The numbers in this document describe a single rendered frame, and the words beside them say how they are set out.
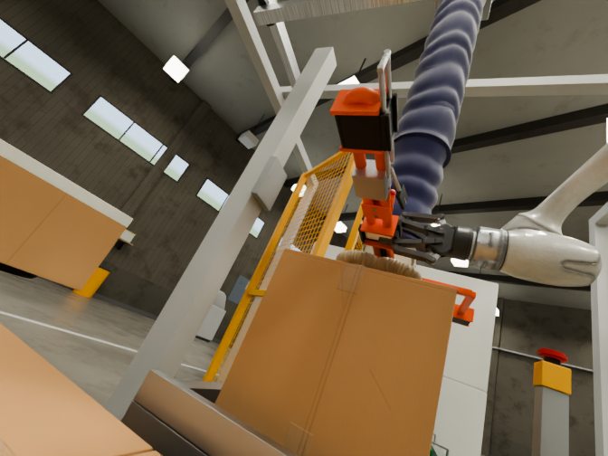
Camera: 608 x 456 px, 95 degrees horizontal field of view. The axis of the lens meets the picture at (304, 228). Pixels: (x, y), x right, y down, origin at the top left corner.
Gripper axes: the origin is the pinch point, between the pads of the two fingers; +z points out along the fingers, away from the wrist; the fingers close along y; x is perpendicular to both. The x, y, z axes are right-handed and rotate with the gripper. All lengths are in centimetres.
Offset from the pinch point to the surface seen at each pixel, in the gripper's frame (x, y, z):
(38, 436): -33, 55, 26
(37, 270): 7, 44, 132
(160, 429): -12, 56, 25
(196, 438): -12, 54, 18
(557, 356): 44, 8, -51
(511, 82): 111, -216, -45
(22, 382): -28, 55, 43
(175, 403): -12, 51, 25
